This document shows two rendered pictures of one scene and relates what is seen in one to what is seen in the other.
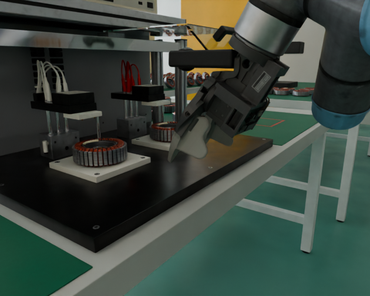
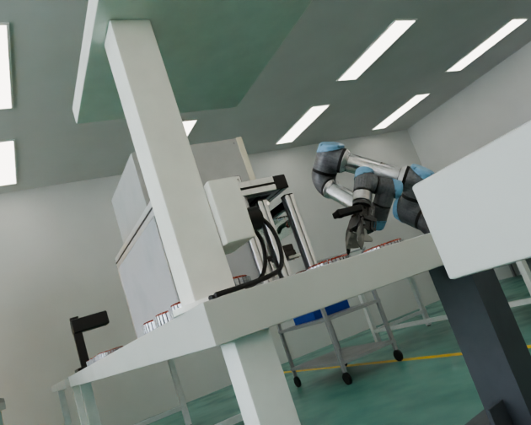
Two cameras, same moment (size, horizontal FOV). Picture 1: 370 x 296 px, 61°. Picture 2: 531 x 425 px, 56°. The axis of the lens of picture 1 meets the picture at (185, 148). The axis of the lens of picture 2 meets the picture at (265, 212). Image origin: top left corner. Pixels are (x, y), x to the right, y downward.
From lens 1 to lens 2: 1.83 m
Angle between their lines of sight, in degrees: 69
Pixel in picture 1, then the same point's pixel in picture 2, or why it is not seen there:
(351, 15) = (392, 187)
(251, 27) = (367, 195)
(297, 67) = (8, 390)
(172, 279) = not seen: outside the picture
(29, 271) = not seen: hidden behind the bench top
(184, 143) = (364, 238)
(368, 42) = (397, 192)
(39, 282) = not seen: hidden behind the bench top
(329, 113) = (383, 221)
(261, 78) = (371, 211)
